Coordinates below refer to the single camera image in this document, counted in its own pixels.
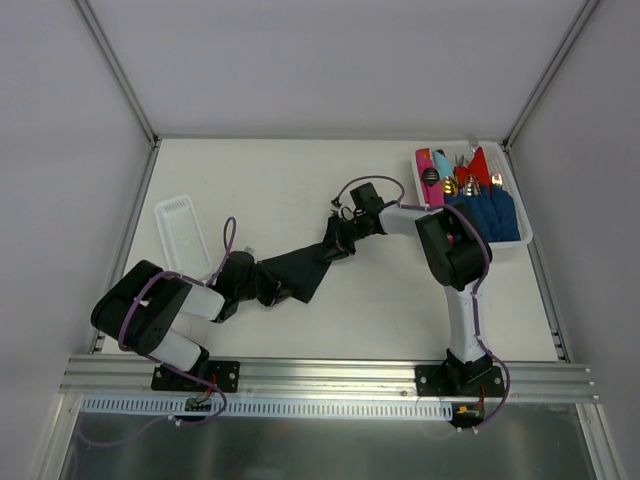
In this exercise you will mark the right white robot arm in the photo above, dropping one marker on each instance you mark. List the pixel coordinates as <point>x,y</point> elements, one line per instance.
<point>458,258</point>

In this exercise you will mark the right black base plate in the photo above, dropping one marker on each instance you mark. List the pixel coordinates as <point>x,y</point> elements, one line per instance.
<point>430,382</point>

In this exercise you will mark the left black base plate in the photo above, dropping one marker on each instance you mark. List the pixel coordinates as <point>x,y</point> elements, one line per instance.
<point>224,374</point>

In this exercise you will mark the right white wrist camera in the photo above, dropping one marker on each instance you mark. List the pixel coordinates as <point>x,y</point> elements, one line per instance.
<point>340,209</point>

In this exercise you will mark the pink rolled napkin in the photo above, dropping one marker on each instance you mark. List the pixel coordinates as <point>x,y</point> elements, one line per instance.
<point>428,178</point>

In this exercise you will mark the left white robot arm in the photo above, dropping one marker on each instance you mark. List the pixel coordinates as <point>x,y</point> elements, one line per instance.
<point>140,310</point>

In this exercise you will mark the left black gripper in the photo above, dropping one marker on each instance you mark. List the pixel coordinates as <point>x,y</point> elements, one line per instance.
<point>269,286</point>

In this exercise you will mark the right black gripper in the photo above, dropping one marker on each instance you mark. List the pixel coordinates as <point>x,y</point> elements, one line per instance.
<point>338,238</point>

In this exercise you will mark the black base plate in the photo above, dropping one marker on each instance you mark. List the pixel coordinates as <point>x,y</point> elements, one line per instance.
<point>224,374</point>
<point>430,382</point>

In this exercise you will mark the small white utensil tray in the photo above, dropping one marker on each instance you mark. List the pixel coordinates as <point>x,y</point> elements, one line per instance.
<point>181,237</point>

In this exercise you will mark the cyan rolled napkin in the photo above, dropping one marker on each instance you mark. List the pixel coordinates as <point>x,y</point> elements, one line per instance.
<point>442,164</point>

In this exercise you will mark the aluminium mounting rail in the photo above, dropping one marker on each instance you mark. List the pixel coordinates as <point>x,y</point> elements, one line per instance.
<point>546,382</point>

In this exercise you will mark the white slotted cable duct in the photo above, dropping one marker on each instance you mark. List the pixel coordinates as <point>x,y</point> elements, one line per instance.
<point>265,407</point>

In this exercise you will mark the red rolled napkin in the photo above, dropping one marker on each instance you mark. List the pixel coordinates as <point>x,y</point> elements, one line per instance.
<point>476,167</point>

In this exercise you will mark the large white basket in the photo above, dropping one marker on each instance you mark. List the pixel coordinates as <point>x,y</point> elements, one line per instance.
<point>501,176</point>

